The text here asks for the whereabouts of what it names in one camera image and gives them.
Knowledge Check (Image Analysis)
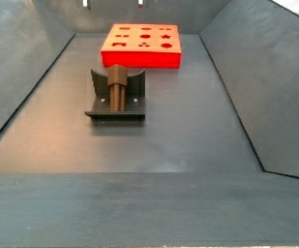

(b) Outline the dark grey curved fixture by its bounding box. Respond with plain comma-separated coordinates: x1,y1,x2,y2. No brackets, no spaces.
84,64,145,119

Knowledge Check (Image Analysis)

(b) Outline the brown three prong object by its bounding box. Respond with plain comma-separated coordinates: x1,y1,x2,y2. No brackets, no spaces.
106,64,126,111

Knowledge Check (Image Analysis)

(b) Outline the red foam shape board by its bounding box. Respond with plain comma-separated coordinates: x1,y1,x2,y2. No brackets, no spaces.
100,23,182,69

